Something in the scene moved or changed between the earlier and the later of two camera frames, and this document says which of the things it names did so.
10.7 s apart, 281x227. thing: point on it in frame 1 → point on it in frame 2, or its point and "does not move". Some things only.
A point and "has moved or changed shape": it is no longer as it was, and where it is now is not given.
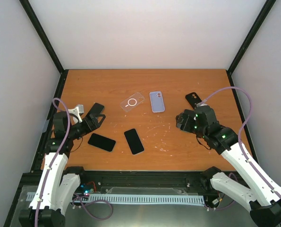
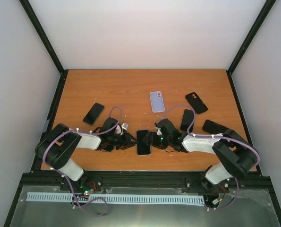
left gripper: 95,124 → 127,143
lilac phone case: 157,101 does not move
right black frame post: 267,8 does not move
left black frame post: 48,44 does not move
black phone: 133,141 has moved or changed shape
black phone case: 192,98 does not move
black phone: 96,109 does not move
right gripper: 183,116 → 151,140
